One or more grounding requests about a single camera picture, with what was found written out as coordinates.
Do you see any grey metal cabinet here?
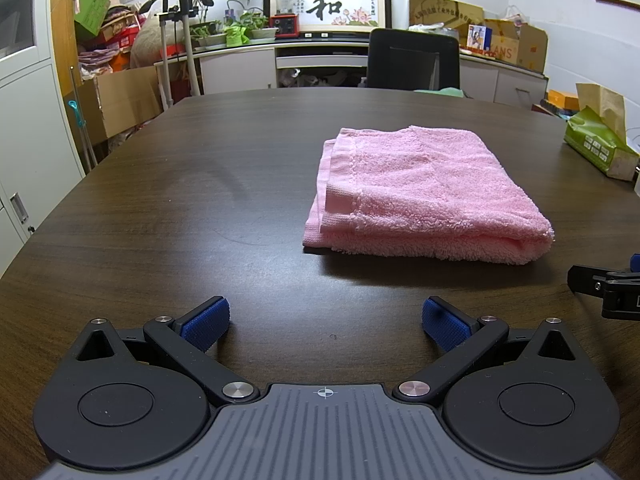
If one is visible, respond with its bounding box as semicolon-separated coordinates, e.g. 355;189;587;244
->
0;0;86;276

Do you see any red blender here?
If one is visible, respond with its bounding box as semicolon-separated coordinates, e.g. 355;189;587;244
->
270;0;301;39

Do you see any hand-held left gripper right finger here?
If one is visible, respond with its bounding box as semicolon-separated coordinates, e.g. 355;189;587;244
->
392;296;576;407

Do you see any orange box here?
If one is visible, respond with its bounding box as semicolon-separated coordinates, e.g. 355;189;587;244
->
546;90;581;111

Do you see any beige sack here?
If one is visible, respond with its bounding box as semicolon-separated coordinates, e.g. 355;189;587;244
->
131;17;167;68

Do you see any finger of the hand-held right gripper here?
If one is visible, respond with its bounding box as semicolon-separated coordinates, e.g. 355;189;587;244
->
567;254;640;321

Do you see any framed lotus calligraphy picture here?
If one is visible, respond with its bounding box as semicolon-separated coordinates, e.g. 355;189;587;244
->
263;0;392;36

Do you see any white sideboard cabinet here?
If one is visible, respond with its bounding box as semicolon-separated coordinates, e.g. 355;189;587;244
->
155;35;549;108

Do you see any open cardboard box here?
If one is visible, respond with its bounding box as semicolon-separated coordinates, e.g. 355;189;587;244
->
482;19;549;73

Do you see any green cushion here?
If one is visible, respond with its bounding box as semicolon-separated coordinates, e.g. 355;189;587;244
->
415;86;468;99

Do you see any black office chair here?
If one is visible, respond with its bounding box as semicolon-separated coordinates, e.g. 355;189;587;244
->
366;28;461;92

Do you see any green tissue packet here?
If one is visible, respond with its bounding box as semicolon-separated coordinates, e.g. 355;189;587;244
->
564;106;640;179

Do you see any mop with teal clip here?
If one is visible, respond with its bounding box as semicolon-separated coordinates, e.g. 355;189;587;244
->
68;66;99;171

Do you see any flat cardboard sheet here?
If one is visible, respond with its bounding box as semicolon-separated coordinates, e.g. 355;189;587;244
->
409;0;485;31

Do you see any small blue picture box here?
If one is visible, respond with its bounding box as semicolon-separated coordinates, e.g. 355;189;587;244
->
467;25;493;51

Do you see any pink towel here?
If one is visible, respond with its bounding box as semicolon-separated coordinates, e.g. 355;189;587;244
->
302;126;555;266

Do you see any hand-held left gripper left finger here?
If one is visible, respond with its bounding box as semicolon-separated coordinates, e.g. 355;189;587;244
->
75;296;260;407

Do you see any large cardboard box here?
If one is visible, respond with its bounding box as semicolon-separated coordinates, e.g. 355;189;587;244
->
75;65;166;142

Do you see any brown paper bag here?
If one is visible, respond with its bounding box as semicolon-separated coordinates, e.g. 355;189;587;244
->
576;82;627;146

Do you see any white plastic bag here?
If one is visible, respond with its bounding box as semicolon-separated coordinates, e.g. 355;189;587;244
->
500;5;528;27

